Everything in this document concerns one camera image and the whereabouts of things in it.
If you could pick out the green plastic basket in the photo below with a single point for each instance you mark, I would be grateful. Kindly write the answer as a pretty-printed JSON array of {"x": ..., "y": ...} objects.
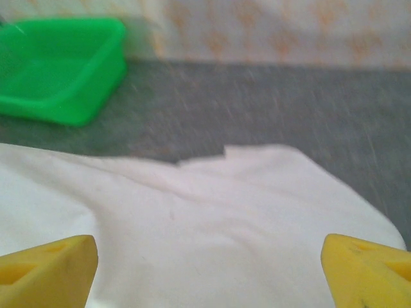
[{"x": 54, "y": 70}]

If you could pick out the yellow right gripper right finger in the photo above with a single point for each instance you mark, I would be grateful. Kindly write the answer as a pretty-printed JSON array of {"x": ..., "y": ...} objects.
[{"x": 369, "y": 279}]

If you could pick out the patterned backdrop curtain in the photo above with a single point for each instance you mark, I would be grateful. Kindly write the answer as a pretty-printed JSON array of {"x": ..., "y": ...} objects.
[{"x": 289, "y": 29}]

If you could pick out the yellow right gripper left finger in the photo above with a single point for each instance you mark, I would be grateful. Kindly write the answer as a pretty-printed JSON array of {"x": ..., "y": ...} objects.
[{"x": 48, "y": 276}]

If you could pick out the plain white t-shirt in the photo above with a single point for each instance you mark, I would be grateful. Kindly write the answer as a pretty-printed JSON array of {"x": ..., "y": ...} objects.
[{"x": 205, "y": 231}]

